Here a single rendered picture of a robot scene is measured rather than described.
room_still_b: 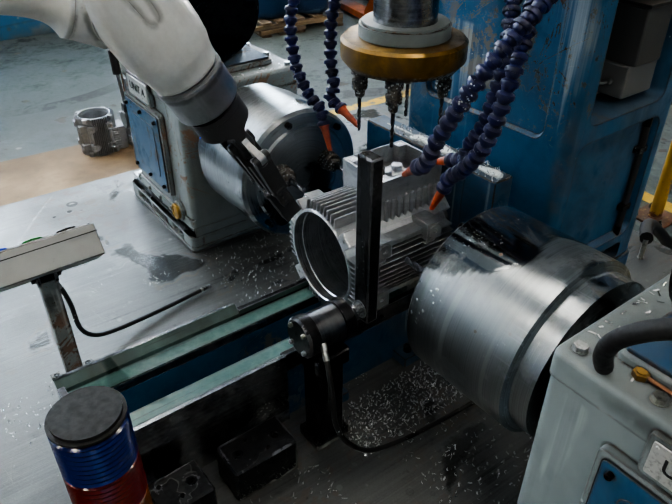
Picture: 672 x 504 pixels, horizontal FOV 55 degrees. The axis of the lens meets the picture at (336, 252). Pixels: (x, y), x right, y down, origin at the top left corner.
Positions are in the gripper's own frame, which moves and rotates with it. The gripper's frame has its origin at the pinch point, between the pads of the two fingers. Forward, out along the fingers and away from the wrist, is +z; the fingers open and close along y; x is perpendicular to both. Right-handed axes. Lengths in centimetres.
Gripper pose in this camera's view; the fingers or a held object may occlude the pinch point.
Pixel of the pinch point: (281, 199)
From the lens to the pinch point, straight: 99.7
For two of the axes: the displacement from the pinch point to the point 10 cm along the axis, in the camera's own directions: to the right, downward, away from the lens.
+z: 4.0, 5.5, 7.3
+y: -6.0, -4.5, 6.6
